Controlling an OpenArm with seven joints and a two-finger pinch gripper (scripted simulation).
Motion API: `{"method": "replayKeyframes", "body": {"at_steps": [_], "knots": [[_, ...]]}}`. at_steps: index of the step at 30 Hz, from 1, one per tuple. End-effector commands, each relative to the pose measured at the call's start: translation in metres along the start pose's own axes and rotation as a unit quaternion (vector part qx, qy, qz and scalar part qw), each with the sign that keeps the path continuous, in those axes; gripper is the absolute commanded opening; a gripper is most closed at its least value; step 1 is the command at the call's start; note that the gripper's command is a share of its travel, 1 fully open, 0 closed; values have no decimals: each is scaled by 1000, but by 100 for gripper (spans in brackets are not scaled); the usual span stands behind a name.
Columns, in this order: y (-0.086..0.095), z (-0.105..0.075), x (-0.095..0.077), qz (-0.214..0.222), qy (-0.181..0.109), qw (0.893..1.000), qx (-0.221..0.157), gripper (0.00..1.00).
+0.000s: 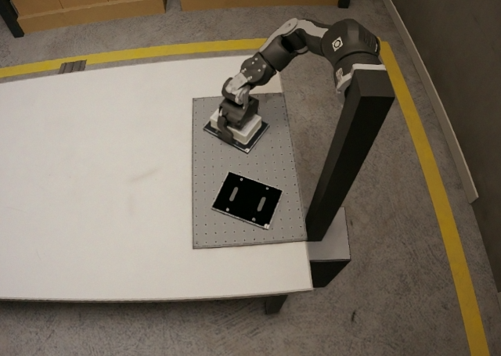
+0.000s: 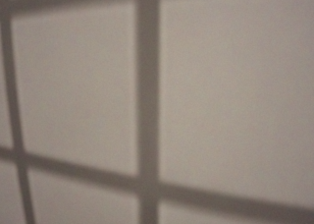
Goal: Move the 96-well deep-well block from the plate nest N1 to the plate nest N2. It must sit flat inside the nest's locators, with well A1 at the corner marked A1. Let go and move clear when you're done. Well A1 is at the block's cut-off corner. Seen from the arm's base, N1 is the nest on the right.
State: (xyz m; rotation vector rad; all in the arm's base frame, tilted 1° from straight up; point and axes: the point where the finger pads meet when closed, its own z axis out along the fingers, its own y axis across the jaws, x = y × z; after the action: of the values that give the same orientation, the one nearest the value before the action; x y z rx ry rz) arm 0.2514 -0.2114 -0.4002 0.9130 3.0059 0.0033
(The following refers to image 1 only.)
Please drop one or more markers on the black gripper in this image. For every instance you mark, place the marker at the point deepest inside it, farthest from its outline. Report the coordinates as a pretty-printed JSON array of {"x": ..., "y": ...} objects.
[{"x": 236, "y": 114}]

